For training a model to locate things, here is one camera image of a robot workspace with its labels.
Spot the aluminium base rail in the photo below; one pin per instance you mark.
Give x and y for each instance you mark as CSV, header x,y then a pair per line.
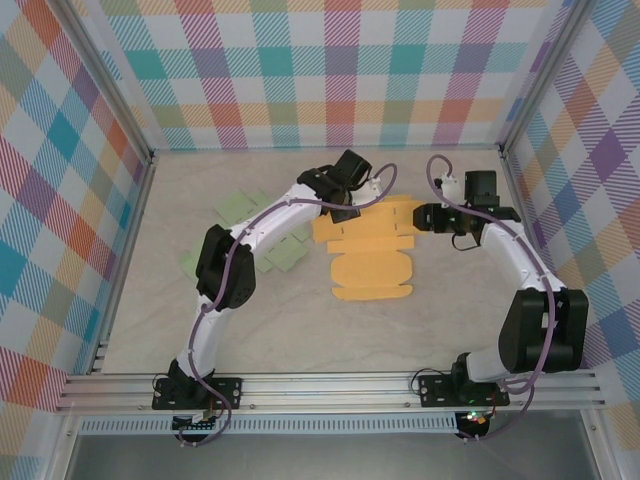
x,y
325,390

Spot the aluminium side rail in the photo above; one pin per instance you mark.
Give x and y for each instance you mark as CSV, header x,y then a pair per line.
x,y
125,260
511,175

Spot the grey metal panel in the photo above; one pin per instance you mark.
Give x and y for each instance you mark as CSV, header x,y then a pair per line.
x,y
325,457

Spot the green paper box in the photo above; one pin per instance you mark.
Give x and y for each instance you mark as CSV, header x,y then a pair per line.
x,y
235,207

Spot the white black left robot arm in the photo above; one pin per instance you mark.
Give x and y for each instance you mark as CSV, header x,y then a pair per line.
x,y
280,220

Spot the orange paper box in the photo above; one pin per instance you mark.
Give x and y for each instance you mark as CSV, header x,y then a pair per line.
x,y
370,270

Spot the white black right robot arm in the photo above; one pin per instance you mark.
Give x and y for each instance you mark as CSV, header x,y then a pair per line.
x,y
505,250

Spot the small controller board with LEDs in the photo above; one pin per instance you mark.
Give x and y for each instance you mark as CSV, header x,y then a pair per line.
x,y
475,420

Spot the aluminium frame post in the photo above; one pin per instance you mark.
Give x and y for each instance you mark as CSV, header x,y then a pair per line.
x,y
114,82
541,75

